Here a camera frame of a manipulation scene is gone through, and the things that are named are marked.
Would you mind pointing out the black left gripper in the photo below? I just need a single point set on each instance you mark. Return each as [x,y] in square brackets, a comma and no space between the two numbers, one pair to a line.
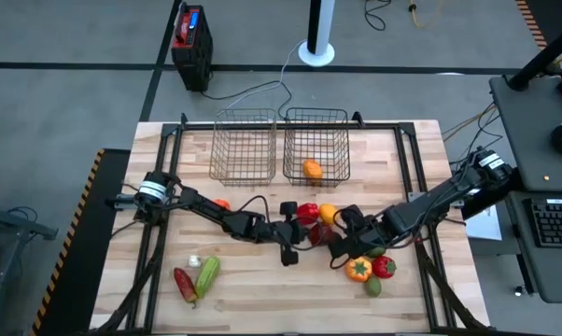
[288,232]

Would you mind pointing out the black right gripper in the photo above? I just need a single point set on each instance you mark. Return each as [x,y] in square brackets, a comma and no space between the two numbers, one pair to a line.
[365,233]

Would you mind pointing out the dark red apple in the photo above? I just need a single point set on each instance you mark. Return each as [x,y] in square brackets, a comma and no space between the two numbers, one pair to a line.
[319,234]

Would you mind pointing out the yellow orange citrus fruit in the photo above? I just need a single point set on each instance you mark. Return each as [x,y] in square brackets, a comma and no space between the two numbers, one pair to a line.
[328,213]

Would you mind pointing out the large red bell pepper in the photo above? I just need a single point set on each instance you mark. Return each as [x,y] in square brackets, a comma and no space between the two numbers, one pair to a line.
[307,212]

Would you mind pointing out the orange tomato green calyx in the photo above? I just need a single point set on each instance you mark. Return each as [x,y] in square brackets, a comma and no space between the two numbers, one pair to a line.
[358,269]

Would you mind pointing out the green avocado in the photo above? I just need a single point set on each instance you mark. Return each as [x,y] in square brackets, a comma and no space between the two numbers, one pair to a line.
[376,252]
[373,286]

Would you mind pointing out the small red bell pepper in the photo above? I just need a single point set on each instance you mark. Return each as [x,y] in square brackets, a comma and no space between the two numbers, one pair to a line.
[384,267]

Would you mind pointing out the orange bell pepper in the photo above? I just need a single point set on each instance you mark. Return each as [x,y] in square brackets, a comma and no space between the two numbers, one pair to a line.
[313,169]

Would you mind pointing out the green ridged cucumber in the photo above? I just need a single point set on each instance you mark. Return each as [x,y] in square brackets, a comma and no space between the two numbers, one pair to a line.
[207,276]

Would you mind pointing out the white garlic bulb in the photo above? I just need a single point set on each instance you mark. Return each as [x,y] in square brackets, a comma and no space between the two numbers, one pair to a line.
[194,261]

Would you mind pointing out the red chili pepper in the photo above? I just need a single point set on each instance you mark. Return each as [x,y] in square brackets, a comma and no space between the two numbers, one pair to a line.
[185,284]

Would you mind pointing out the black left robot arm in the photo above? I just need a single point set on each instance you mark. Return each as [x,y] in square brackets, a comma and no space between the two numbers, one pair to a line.
[206,205]

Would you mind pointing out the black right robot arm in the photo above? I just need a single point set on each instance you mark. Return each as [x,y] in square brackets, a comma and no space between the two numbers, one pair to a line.
[439,196]

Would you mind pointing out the red clip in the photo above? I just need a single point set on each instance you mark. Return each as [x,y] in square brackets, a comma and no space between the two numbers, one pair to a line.
[418,241]

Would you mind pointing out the desk caster wheel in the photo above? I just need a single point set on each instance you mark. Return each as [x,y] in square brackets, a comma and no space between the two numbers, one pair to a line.
[519,290]

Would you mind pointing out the white pole with base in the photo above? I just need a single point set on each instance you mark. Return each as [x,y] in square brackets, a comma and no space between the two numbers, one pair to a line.
[319,28]

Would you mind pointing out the grey desk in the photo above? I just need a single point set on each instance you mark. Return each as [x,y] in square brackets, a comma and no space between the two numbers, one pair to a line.
[533,140]

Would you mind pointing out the black keyboard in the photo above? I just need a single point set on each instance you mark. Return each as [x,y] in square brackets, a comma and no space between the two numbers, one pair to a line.
[556,224]

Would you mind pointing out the red black power case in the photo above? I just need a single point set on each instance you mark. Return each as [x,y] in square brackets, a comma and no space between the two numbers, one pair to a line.
[192,44]

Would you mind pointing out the black ramp hazard stripes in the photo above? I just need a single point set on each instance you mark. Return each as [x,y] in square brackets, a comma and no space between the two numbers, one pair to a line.
[75,242]

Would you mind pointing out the black monitor pole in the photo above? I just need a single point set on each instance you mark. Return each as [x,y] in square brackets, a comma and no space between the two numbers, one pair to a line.
[542,56]

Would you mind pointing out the dark metal stand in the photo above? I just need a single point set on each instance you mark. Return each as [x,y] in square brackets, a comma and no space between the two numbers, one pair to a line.
[5,233]

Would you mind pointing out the silver mounting bracket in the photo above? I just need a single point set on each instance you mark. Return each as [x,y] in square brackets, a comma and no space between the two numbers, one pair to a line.
[414,196]

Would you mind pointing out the black metal rig frame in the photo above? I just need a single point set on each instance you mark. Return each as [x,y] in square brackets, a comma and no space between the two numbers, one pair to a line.
[192,126]

